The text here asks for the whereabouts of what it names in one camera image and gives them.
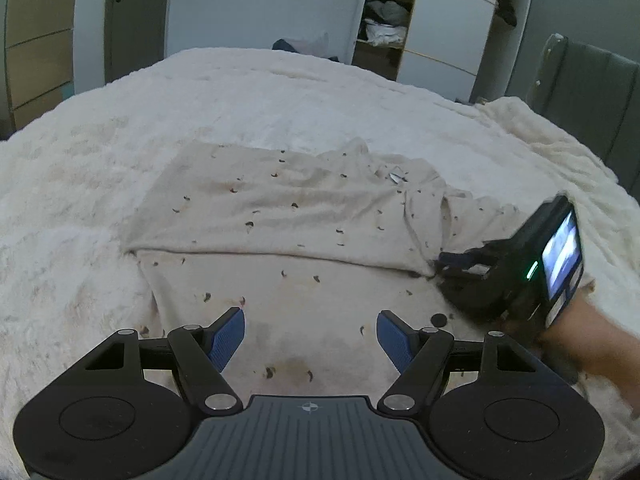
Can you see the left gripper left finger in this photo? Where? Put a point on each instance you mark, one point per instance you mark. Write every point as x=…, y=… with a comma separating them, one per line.
x=201, y=354

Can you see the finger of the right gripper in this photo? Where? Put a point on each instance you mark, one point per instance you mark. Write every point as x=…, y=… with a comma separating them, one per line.
x=474, y=263
x=479, y=300

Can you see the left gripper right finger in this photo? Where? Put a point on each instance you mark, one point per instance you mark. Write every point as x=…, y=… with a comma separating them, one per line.
x=420, y=356

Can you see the beige patterned garment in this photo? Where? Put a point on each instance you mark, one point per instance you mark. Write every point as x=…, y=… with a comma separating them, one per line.
x=311, y=249

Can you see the person's right hand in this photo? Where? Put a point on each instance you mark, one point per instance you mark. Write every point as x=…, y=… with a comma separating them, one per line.
x=591, y=340

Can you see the grey padded headboard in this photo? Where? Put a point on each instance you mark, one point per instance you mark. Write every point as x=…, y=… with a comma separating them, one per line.
x=593, y=94

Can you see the white fluffy bed blanket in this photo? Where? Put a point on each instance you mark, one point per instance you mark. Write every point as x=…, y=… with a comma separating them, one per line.
x=73, y=177

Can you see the white wardrobe with open shelves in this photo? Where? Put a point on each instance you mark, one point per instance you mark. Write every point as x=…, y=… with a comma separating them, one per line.
x=464, y=50

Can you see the wooden drawer cabinet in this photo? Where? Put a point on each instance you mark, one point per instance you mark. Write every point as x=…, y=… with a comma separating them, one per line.
x=36, y=59

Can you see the grey door with handle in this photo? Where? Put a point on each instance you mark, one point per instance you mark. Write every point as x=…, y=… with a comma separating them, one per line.
x=134, y=35

